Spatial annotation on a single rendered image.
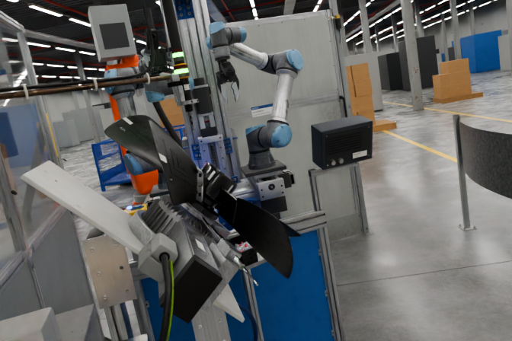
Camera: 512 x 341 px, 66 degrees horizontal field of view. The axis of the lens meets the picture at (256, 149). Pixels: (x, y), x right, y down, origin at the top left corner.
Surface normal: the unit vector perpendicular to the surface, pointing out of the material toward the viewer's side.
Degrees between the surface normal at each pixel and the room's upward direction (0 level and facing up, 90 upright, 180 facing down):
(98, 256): 90
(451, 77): 90
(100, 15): 90
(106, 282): 90
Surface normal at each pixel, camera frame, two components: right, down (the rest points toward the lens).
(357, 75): -0.05, 0.16
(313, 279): 0.27, 0.10
